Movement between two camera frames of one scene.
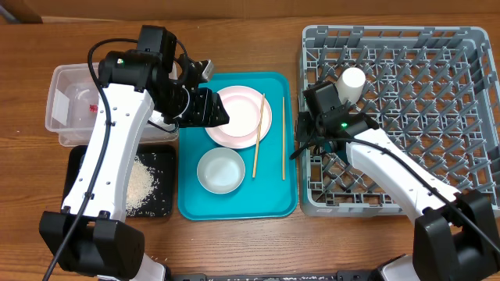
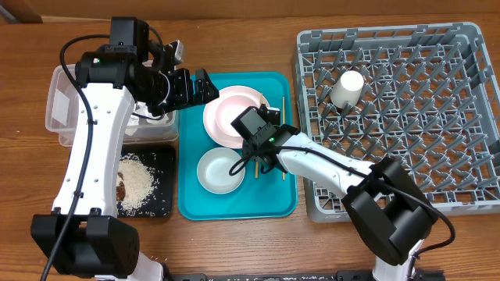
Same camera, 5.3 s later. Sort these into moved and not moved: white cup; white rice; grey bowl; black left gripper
Moved: black left gripper
Not moved: grey bowl; white cup; white rice
